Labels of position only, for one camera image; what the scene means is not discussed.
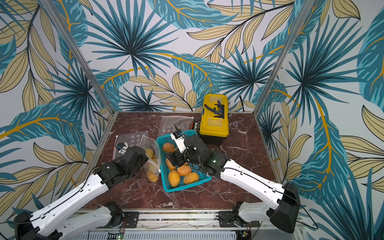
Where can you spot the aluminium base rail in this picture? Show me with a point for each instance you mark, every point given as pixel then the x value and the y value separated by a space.
pixel 188 224

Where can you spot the clear dotted bag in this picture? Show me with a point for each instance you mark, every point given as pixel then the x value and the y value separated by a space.
pixel 133 139
pixel 169 124

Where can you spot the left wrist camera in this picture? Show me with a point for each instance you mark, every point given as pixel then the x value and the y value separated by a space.
pixel 122 147

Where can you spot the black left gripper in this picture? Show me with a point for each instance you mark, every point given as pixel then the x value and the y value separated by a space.
pixel 145 158

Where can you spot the teal plastic basket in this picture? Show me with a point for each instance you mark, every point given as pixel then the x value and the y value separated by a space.
pixel 165 170

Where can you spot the clear dotted bag rear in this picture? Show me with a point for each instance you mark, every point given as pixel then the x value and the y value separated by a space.
pixel 169 124

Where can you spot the yellow potato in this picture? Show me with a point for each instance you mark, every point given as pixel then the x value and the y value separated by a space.
pixel 150 153

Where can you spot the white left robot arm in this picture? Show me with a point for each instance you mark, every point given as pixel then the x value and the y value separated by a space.
pixel 55 221

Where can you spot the clear dotted bag left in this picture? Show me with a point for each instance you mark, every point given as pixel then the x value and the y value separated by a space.
pixel 133 139

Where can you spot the clear zipper bag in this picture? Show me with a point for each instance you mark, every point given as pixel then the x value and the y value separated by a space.
pixel 152 164

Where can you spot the yellow black toolbox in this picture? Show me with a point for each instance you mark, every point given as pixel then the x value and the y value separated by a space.
pixel 214 130

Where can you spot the greenish potato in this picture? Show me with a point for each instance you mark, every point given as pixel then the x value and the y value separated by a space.
pixel 152 177

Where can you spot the aluminium corner post left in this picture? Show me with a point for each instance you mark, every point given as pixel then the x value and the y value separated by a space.
pixel 58 21

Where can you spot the aluminium corner post right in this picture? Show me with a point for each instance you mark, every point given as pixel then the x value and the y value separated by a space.
pixel 297 24

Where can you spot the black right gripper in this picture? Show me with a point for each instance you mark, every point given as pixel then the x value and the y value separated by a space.
pixel 182 154

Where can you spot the aluminium corner post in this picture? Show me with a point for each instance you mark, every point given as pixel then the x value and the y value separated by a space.
pixel 297 24
pixel 58 21

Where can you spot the potato orange middle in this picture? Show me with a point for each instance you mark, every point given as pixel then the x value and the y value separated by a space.
pixel 184 170

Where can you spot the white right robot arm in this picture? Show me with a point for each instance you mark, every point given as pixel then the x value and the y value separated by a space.
pixel 282 201

